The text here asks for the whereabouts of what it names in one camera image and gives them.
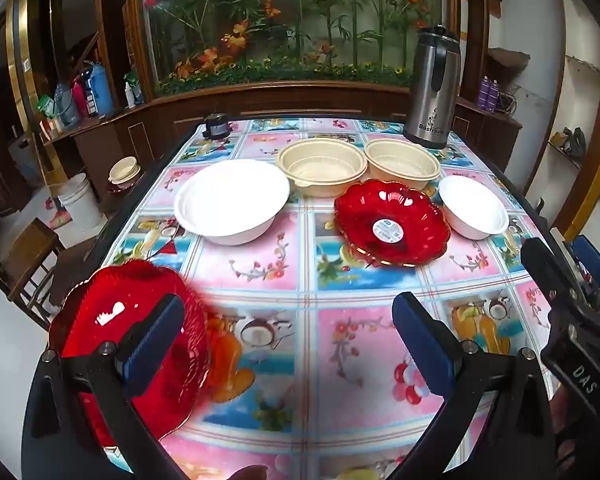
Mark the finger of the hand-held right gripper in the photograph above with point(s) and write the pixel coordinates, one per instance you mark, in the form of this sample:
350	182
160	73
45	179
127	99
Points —
592	260
542	265

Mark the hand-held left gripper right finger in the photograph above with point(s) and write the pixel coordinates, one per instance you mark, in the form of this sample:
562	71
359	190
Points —
422	345

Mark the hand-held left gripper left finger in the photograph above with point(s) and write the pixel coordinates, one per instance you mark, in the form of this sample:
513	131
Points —
155	340

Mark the small white bowl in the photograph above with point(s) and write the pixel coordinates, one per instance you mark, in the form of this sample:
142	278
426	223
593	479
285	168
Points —
472	205

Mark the red plate with sticker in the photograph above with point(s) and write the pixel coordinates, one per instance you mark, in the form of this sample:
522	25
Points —
380	205

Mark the large white bowl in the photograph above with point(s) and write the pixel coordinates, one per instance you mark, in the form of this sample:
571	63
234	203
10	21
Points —
230	200

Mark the beige plastic bowl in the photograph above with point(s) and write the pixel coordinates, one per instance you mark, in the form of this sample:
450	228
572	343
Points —
400	160
320	160

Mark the cream stacked bowls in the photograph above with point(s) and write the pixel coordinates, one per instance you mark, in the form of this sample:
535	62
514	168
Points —
124	170

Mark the person's right hand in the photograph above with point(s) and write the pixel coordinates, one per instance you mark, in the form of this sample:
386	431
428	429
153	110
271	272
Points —
562	430

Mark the low wooden stool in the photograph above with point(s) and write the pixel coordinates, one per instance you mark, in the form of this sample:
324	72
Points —
80	270

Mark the dark shoe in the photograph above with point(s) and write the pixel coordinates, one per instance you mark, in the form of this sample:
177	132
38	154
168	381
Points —
574	142

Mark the printed fruit tablecloth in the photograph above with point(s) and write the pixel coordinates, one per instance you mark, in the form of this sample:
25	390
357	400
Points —
260	265

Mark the wooden chair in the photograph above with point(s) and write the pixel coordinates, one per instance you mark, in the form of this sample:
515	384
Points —
30	255

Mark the red basin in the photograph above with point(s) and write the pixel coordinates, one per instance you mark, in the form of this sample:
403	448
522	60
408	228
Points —
116	188

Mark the white bucket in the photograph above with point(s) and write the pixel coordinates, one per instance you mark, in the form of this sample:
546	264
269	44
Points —
80	200

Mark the purple bottle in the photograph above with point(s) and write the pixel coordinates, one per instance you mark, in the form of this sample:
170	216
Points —
486	92
495	94

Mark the stainless steel thermos jug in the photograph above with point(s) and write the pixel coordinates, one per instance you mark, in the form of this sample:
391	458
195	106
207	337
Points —
430	95

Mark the small black device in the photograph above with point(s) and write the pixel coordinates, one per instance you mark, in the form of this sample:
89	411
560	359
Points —
216	127

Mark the white pump bottle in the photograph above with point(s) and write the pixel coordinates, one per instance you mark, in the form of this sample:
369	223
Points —
129	94

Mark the clear blue water bottle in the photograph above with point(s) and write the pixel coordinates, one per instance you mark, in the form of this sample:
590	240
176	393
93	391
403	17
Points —
66	105

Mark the red thermos flask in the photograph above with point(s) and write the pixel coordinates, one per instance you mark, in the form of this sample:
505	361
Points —
80	97

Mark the green packet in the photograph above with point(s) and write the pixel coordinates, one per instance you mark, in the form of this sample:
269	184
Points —
45	107

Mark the blue thermos flask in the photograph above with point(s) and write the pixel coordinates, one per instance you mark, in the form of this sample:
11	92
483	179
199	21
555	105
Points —
100	87

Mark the dark wooden cabinet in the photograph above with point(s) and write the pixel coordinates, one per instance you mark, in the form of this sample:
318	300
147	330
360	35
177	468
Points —
280	100

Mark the artificial flower glass display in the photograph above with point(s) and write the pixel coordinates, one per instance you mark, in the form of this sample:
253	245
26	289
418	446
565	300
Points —
300	10

